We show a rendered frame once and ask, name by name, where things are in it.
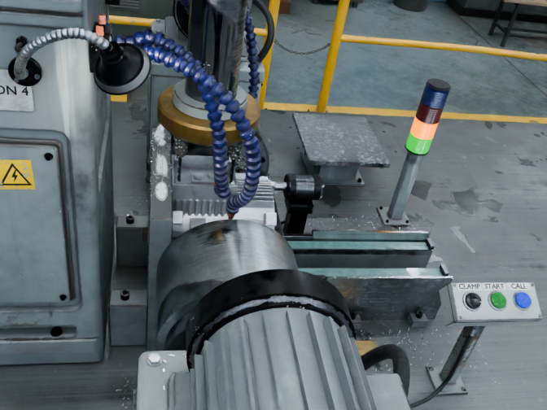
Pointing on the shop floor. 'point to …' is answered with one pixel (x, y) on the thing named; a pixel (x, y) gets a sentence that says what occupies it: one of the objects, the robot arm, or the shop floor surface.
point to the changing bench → (514, 18)
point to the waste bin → (412, 5)
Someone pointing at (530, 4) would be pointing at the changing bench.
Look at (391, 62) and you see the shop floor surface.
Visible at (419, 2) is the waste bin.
